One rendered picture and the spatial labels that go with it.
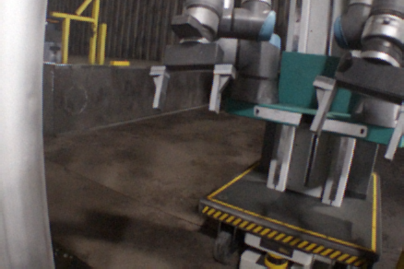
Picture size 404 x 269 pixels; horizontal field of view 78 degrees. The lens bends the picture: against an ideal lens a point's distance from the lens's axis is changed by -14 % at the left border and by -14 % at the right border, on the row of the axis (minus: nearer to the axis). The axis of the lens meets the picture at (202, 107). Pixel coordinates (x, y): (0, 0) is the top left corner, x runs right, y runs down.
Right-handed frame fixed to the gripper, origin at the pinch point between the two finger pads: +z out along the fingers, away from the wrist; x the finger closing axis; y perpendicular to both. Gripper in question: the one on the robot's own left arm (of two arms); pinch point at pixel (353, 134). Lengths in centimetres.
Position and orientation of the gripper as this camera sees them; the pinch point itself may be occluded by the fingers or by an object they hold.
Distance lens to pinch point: 52.1
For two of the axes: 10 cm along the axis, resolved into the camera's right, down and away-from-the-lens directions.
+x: 7.2, 2.9, -6.3
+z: -4.3, 9.0, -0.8
